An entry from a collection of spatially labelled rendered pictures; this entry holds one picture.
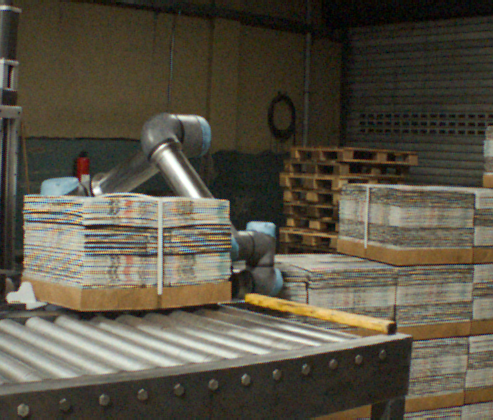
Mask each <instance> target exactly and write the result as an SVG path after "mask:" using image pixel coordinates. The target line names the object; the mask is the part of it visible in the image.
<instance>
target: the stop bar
mask: <svg viewBox="0 0 493 420"><path fill-rule="evenodd" d="M245 303H249V304H253V305H257V306H262V307H266V308H271V309H276V310H280V311H284V312H289V313H293V314H297V315H302V316H306V317H310V318H313V317H315V318H319V319H323V320H328V321H332V322H336V323H341V324H345V325H349V326H354V327H361V328H366V329H370V330H374V331H379V332H383V333H386V334H387V333H390V332H395V331H396V330H397V323H395V322H391V321H387V320H382V319H378V318H373V317H369V316H366V317H365V316H360V315H355V314H351V313H346V312H342V311H337V310H332V309H328V308H323V307H319V308H318V307H314V306H309V305H304V304H300V303H295V302H291V301H286V300H281V299H277V298H272V297H266V296H262V295H257V294H246V295H245Z"/></svg>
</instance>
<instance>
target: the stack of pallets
mask: <svg viewBox="0 0 493 420"><path fill-rule="evenodd" d="M290 150H291V157H290V159H284V163H285V170H284V172H287V173H280V186H283V191H284V198H283V200H284V204H285V205H284V212H283V214H286V218H287V225H286V228H280V253H279V255H290V254H333V255H346V254H345V253H341V252H337V239H338V238H339V237H338V236H340V234H339V232H340V230H339V223H340V222H339V221H340V220H339V218H341V217H340V216H339V212H338V207H337V202H336V201H337V200H341V197H342V194H341V193H342V191H345V190H341V189H342V187H343V186H342V185H343V184H355V181H363V184H373V185H381V181H390V185H404V184H405V178H409V169H410V165H418V163H417V161H418V152H405V151H388V150H379V149H370V148H353V147H306V146H290ZM306 151H312V153H313V155H312V158H305V155H306ZM396 156H403V157H404V163H403V162H396ZM289 163H290V164H289ZM299 164H307V165H308V166H306V169H307V171H299ZM315 164H317V165H315ZM396 164H400V165H396ZM332 165H334V172H332ZM341 165H342V166H341ZM362 166H367V168H366V174H363V173H362ZM387 168H393V169H396V172H395V176H393V175H386V169H387ZM295 178H305V180H303V184H295ZM327 179H332V184H327ZM298 192H301V193H307V198H298ZM331 195H333V198H331ZM299 206H307V211H299ZM332 208H333V211H332ZM300 219H304V220H310V224H300ZM334 223H336V224H334ZM295 234H301V235H302V238H297V239H295ZM294 247H295V248H302V251H296V252H294Z"/></svg>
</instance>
